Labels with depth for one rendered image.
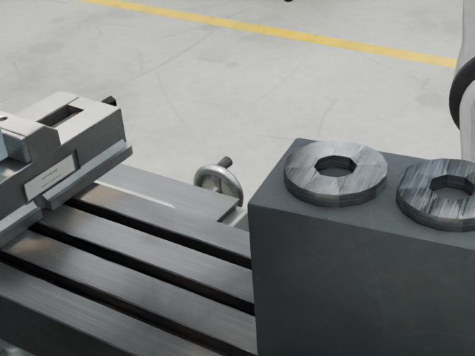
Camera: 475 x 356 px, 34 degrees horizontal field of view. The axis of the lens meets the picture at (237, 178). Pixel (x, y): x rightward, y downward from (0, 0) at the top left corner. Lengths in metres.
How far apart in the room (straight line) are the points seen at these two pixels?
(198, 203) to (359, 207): 0.72
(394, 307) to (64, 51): 3.37
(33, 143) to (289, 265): 0.43
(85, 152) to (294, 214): 0.48
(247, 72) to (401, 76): 0.67
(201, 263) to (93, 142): 0.27
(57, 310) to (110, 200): 0.21
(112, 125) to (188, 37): 2.84
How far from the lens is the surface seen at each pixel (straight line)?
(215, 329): 0.82
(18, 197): 1.00
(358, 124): 3.05
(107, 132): 1.09
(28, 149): 0.99
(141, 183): 1.43
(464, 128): 1.03
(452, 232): 0.63
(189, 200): 1.36
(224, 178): 1.52
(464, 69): 1.03
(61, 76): 3.68
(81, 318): 0.86
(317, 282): 0.68
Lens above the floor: 1.49
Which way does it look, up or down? 33 degrees down
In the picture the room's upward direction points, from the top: 4 degrees counter-clockwise
